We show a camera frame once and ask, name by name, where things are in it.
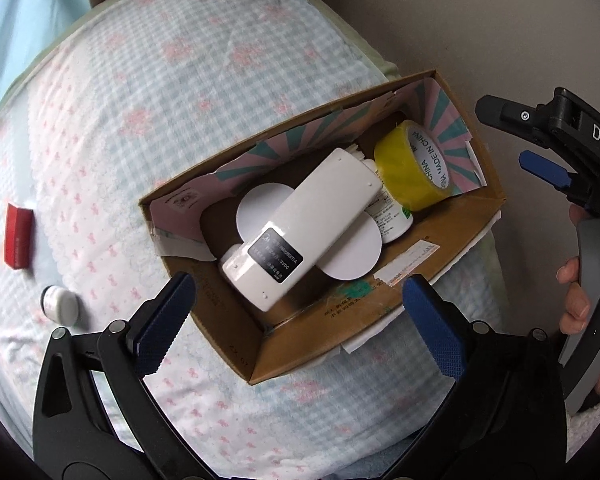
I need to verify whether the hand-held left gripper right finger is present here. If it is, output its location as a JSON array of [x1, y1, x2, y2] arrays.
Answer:
[[394, 273, 567, 467]]

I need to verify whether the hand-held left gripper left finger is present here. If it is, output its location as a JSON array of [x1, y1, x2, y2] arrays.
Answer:
[[32, 271, 202, 467]]

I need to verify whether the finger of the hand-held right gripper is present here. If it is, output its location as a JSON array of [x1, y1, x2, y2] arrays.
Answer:
[[518, 150, 600, 213], [475, 87, 573, 148]]

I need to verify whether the small dark jar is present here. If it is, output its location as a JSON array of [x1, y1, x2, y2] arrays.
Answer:
[[39, 285, 81, 326]]

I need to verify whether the round white lid jar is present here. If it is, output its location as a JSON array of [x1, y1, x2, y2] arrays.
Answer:
[[312, 212, 384, 280]]

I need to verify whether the white pill bottle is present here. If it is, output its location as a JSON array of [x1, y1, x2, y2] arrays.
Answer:
[[350, 145, 415, 245]]

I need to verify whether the yellow tape roll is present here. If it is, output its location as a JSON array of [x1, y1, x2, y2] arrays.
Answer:
[[373, 119, 454, 213]]

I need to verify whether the patterned cardboard box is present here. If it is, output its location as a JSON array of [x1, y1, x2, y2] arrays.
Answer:
[[138, 68, 507, 386]]

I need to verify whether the pink cardboard box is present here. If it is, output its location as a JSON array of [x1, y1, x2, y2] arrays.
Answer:
[[2, 203, 35, 271]]

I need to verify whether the white oblong device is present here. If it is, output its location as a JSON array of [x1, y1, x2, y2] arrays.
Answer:
[[218, 148, 384, 313]]

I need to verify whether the person's right hand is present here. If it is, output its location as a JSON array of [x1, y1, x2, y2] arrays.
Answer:
[[559, 204, 595, 336]]

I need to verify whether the patterned bed sheet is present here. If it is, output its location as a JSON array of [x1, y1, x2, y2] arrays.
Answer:
[[0, 0, 512, 480]]

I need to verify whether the light blue hanging cloth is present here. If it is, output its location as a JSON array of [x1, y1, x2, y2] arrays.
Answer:
[[0, 0, 94, 127]]

